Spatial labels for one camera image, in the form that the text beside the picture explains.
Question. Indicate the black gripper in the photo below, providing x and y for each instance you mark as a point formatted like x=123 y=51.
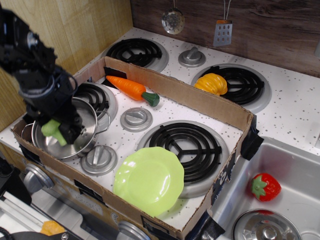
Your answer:
x=50 y=93

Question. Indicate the green toy broccoli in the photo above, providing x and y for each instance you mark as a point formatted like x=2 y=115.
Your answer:
x=51 y=129

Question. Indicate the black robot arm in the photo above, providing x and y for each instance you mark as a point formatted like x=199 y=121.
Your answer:
x=20 y=48

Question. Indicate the small steel pot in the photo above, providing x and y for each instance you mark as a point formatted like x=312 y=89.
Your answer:
x=82 y=145

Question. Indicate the front left black burner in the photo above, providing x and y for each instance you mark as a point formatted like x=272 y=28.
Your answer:
x=101 y=98

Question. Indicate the black burner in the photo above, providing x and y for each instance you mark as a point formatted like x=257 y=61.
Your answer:
x=245 y=86
x=201 y=151
x=140 y=52
x=101 y=98

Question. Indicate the lower silver stove knob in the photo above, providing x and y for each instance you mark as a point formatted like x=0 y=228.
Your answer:
x=99 y=161

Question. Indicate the silver stove knob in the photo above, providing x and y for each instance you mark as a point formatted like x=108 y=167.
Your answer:
x=192 y=58
x=136 y=119
x=99 y=161

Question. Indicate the left front panel knob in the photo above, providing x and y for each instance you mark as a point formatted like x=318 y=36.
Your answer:
x=36 y=179

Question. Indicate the panel knob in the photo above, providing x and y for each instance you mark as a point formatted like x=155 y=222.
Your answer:
x=128 y=231
x=36 y=179

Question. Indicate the upper silver stove knob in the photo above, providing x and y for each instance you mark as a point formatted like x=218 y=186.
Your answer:
x=136 y=119

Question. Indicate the orange toy carrot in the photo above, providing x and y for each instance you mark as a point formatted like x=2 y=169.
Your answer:
x=134 y=90

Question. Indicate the orange toy piece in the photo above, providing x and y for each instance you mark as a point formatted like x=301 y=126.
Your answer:
x=51 y=227

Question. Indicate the light green plastic plate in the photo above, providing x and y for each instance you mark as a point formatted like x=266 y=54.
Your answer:
x=151 y=179

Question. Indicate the back left black burner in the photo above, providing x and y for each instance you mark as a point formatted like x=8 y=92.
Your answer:
x=140 y=52

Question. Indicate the right front panel knob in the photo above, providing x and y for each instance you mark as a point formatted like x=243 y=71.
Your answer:
x=128 y=231

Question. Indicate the back silver stove knob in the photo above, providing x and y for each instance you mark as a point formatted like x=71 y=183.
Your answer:
x=192 y=58

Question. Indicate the front right black burner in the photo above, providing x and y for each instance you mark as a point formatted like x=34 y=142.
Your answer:
x=201 y=151

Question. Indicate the hanging metal skimmer spoon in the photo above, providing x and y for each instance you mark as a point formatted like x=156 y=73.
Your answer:
x=173 y=20

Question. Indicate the yellow toy squash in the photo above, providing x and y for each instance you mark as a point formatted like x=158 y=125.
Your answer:
x=212 y=83

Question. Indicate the hanging metal spatula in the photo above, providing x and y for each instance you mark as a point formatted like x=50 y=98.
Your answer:
x=223 y=28

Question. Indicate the back right black burner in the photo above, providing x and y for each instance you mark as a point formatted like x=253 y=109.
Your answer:
x=245 y=86

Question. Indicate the red toy strawberry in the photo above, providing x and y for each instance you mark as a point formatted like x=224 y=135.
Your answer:
x=265 y=187

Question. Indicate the steel pot lid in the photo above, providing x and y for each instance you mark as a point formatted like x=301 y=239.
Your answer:
x=263 y=224

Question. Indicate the steel sink basin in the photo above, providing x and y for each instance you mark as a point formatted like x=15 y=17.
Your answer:
x=298 y=173

